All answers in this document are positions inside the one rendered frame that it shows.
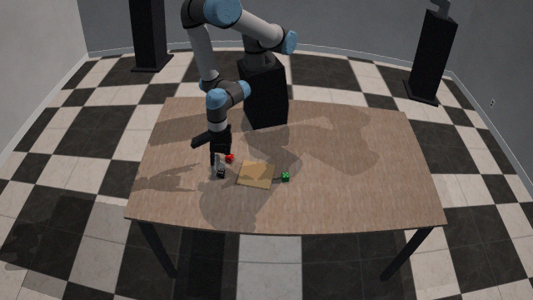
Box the green die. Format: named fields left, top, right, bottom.
left=281, top=172, right=290, bottom=182

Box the tan flat mat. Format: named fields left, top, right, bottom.
left=237, top=160, right=276, bottom=190

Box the red die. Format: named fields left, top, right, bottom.
left=225, top=154, right=234, bottom=163

